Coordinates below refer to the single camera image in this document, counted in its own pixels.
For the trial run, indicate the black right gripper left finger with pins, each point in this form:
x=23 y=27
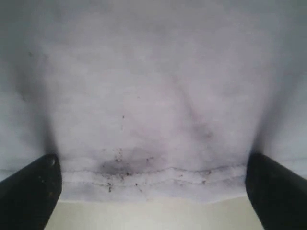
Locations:
x=29 y=196

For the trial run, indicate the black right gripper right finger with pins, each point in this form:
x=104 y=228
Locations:
x=277 y=194

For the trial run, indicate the white t-shirt red lettering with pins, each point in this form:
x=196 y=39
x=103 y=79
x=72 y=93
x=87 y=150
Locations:
x=152 y=98

